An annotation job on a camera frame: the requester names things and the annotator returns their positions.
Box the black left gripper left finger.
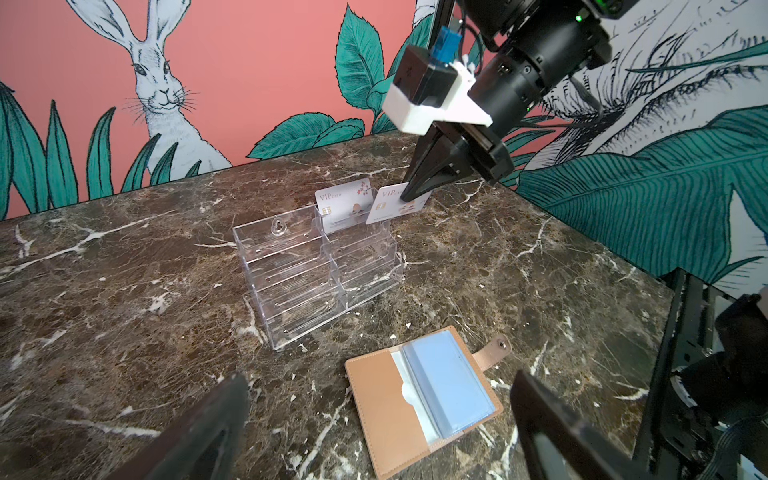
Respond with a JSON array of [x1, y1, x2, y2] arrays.
[[108, 374, 249, 479]]

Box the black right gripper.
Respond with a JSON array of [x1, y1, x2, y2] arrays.
[[400, 41, 566, 202]]

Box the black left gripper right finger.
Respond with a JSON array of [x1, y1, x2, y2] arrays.
[[510, 370, 652, 479]]

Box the white pink credit card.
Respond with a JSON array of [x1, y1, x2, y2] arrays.
[[365, 183, 431, 225], [315, 178, 374, 234]]

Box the clear acrylic organizer box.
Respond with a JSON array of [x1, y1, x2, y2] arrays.
[[233, 205, 404, 350]]

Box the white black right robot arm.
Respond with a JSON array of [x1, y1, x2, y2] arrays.
[[383, 1, 635, 202]]

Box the black front mounting rail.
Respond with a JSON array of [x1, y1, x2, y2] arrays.
[[633, 269, 767, 479]]

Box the black corner frame post right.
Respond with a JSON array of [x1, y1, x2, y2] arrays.
[[428, 0, 455, 48]]

